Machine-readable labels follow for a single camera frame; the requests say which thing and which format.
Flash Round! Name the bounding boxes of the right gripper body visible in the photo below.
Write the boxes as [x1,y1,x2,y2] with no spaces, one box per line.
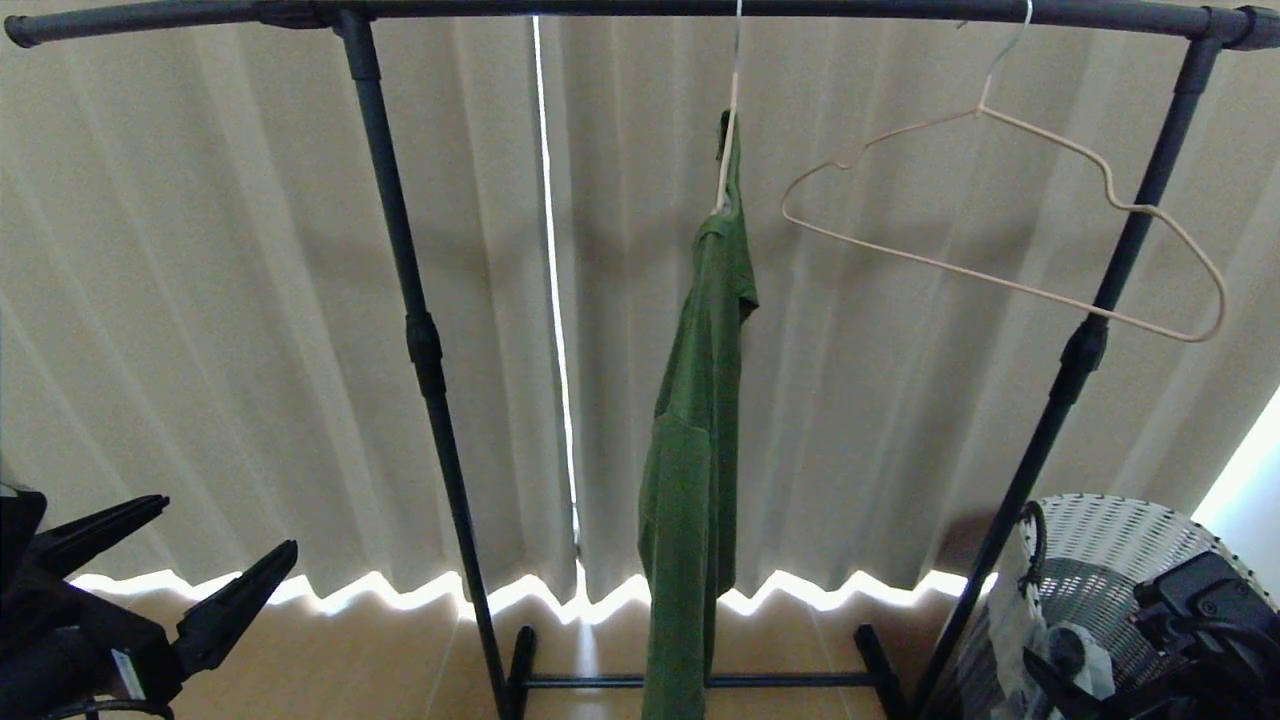
[1095,655,1280,720]

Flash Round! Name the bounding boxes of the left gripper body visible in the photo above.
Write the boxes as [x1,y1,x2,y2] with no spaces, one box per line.
[0,570,187,720]

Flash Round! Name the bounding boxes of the pale grey shorts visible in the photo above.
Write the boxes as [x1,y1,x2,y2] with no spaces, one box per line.
[985,520,1119,713]

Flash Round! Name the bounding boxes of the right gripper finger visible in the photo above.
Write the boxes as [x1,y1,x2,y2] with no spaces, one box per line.
[1022,648,1113,720]

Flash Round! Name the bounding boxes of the pink clothes hanger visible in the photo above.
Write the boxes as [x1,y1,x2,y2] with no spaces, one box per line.
[713,0,744,217]
[780,0,1228,344]

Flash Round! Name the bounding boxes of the black cable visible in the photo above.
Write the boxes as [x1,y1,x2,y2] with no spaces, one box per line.
[40,698,177,720]

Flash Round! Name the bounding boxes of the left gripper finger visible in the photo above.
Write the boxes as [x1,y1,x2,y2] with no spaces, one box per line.
[30,494,171,583]
[175,540,299,677]

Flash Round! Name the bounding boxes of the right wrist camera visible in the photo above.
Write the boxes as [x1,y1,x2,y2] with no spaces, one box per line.
[1133,550,1280,651]

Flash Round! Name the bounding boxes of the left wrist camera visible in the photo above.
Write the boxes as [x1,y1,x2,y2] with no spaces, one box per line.
[0,485,49,576]

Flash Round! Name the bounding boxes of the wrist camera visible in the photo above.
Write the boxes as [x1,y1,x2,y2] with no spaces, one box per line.
[0,485,49,576]
[1133,550,1280,651]

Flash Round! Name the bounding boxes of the white laundry basket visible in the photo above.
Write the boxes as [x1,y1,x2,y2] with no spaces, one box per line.
[945,493,1280,720]

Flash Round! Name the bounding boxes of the beige curtain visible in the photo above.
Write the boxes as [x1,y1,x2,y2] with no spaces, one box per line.
[0,0,1280,626]

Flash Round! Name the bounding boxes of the green printed shirt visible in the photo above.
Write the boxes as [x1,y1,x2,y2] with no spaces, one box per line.
[638,110,761,720]

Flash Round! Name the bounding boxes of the black clothes rack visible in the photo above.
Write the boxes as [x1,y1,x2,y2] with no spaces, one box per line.
[3,0,1280,720]

